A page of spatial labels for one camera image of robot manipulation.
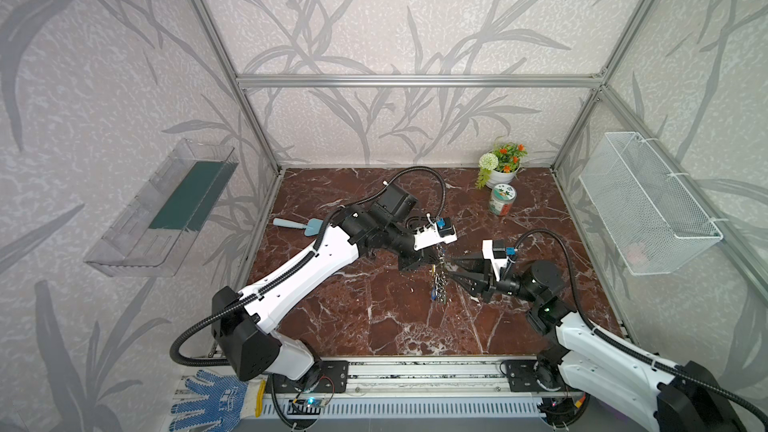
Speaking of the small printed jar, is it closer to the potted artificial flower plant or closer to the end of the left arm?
the potted artificial flower plant

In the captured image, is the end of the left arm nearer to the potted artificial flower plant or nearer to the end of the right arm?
the end of the right arm

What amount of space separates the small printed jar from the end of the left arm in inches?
20.3

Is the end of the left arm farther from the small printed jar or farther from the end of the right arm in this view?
the small printed jar

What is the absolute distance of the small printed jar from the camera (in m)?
1.04

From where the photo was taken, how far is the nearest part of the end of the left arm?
0.60 metres

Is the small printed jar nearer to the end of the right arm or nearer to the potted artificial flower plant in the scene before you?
the potted artificial flower plant

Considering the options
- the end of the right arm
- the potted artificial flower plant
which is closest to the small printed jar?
the potted artificial flower plant

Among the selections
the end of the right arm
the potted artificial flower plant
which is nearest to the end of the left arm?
the end of the right arm
